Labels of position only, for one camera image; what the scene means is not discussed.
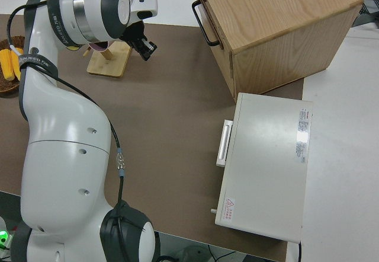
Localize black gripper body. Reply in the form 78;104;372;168
119;21;148;49

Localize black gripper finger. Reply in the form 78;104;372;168
140;37;158;53
133;43;152;62

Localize light wooden drawer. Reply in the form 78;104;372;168
194;0;235;67

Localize wooden mug rack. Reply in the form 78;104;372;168
69;0;133;79

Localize brown table mat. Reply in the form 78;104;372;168
0;13;306;258

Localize yellow corn cob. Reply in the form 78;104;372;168
0;48;15;82
11;47;23;81

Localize light wooden cabinet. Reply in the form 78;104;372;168
192;0;365;97

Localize brown wicker basket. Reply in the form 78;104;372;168
0;35;26;95

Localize white toaster oven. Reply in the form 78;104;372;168
210;92;314;244

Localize black metal drawer handle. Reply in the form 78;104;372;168
191;0;221;47

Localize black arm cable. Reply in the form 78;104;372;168
6;0;129;215

